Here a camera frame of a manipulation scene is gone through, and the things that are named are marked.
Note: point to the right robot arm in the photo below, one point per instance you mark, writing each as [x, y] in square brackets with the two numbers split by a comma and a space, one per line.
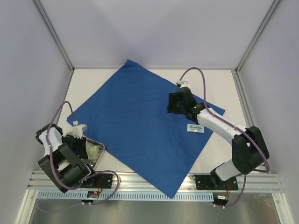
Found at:
[248, 146]

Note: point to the green packet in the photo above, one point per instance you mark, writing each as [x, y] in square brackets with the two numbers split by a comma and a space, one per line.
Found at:
[92, 150]

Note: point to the aluminium frame post right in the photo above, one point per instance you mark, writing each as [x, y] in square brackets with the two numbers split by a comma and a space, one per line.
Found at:
[258, 34]

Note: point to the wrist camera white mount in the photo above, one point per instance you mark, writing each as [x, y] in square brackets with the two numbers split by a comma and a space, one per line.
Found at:
[78, 130]
[182, 84]

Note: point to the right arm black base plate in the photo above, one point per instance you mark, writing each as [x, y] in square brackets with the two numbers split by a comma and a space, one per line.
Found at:
[204, 182]

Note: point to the blue surgical drape cloth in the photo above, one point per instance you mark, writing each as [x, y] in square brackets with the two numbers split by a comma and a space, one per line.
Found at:
[128, 114]

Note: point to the aluminium frame post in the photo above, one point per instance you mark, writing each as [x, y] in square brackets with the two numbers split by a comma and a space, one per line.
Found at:
[46, 19]
[258, 34]

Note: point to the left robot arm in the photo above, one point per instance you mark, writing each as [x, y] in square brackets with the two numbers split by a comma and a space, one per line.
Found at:
[64, 158]

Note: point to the small white green sachet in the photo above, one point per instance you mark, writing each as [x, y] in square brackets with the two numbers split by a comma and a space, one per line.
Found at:
[195, 128]

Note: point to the aluminium side rail right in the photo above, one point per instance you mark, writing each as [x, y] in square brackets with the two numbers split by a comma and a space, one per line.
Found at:
[247, 112]

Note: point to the aluminium frame post left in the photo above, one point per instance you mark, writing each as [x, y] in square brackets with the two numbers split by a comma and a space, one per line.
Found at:
[46, 19]

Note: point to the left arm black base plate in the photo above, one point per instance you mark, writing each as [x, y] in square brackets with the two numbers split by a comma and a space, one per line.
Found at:
[101, 181]

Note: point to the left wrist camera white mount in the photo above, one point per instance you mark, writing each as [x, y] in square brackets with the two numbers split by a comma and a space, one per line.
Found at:
[78, 130]

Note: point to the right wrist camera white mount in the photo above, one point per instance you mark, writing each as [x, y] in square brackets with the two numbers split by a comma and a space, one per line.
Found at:
[182, 84]

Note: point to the stainless steel instrument tray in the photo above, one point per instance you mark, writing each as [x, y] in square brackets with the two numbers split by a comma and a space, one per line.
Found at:
[87, 161]

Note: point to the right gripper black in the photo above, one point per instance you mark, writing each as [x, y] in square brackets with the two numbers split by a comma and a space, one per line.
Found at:
[174, 102]

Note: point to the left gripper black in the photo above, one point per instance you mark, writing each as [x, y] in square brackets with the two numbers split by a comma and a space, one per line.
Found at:
[80, 149]

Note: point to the slotted cable duct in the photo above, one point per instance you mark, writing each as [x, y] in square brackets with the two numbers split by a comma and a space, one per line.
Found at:
[127, 195]

